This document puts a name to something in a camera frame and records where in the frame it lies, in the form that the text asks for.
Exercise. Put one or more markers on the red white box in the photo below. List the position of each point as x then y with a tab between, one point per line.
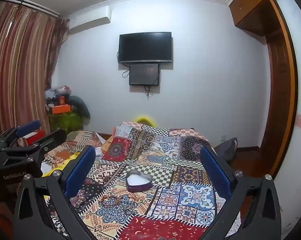
31	137

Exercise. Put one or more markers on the dark green bag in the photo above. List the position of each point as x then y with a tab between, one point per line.
80	105

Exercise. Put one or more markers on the small black wall monitor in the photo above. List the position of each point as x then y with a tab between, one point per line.
144	74

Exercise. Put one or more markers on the purple heart-shaped tin box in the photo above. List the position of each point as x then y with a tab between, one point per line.
138	181

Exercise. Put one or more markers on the white wall socket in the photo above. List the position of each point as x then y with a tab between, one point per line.
223	137

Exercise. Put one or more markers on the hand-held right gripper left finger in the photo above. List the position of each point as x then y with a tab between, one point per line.
80	172

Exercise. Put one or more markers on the cluttered green side table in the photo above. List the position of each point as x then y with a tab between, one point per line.
65	122

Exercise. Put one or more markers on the yellow cloth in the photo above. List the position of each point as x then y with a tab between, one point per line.
65	161

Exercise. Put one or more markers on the orange flat box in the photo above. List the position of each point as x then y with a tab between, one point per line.
60	109

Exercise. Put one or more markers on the black wall television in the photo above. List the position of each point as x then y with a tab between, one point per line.
145	47

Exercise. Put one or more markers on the colourful patchwork blanket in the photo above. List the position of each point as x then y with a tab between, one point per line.
160	155

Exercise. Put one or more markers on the white curtain rail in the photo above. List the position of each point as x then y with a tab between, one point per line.
30	5

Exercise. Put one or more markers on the grey bag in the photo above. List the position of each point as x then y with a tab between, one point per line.
226	148

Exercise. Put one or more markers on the yellow round object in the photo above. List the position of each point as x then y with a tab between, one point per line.
143	118

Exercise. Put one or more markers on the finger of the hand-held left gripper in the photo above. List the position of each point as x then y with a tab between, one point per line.
29	127
56	136

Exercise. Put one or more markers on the small red orange box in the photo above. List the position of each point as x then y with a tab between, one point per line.
62	100

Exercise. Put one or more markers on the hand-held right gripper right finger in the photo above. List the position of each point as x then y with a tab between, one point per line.
214	172

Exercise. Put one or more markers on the white air conditioner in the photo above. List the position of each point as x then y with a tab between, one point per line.
89	21

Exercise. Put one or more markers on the brown wooden wardrobe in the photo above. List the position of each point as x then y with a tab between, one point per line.
280	80

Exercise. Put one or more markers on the orange cloth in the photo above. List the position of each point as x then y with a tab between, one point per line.
108	142

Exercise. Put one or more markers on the striped red brown curtain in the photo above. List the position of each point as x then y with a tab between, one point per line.
23	67

